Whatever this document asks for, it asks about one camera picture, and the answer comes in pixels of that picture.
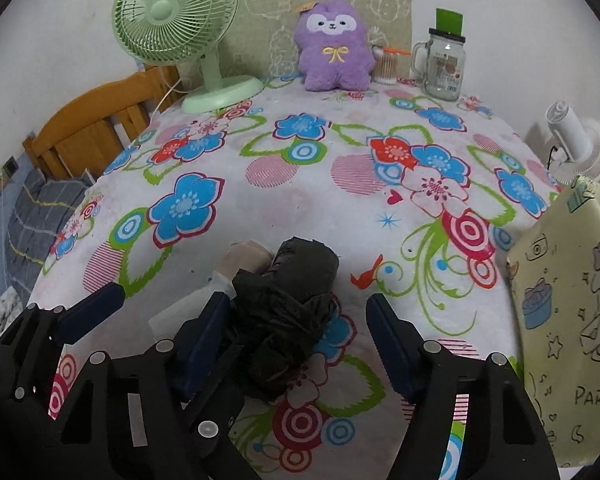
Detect white standing fan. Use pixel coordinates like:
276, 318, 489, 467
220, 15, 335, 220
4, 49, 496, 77
545, 101, 600, 191

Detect yellow printed storage box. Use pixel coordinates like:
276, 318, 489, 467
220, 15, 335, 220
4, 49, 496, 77
506, 175, 600, 468

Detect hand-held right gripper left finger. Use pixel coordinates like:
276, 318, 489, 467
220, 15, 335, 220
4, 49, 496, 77
30, 292, 231, 480

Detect purple plush toy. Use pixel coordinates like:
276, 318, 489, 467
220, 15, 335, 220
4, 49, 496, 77
294, 0, 376, 92

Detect white fan cable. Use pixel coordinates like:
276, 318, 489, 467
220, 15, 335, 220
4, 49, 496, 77
152, 77, 186, 111

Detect glass jar with green lid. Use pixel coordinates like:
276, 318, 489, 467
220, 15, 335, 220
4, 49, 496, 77
410, 8, 467, 103

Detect floral tablecloth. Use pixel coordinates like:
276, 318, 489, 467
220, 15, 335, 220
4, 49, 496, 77
32, 72, 566, 480

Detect green printed cardboard sheet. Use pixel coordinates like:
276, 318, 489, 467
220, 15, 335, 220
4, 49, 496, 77
235, 0, 413, 81

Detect grey plaid bedding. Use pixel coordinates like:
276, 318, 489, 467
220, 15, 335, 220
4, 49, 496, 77
7, 167, 93, 301

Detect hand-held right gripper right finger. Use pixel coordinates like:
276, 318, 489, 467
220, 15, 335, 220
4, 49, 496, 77
366, 293, 561, 480

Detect beige roll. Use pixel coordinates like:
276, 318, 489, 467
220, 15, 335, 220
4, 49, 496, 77
221, 241, 273, 281

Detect white patterned cloth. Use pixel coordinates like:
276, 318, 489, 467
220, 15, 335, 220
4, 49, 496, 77
0, 292, 23, 333

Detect cotton swab container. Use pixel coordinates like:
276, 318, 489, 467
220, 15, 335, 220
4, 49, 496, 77
371, 45, 411, 85

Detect black plastic bag roll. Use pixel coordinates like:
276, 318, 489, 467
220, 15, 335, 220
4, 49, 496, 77
230, 236, 340, 402

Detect green desk fan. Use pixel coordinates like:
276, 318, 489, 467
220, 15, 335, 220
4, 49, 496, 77
111, 0, 266, 114

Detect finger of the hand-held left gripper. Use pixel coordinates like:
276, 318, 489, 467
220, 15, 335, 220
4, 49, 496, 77
182, 345, 246, 448
0, 281, 126, 421

